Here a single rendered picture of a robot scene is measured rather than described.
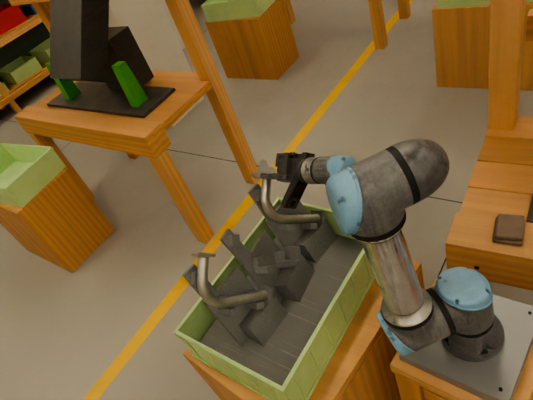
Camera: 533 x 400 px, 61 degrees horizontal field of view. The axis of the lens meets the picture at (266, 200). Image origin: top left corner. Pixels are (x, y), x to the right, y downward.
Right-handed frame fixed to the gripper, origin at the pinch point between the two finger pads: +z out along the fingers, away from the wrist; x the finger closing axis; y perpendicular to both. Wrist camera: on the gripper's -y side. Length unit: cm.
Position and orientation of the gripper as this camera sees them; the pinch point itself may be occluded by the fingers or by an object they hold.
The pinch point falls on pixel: (266, 178)
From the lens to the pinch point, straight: 145.0
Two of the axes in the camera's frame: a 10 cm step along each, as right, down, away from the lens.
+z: -5.9, -0.3, 8.1
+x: -8.0, -0.8, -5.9
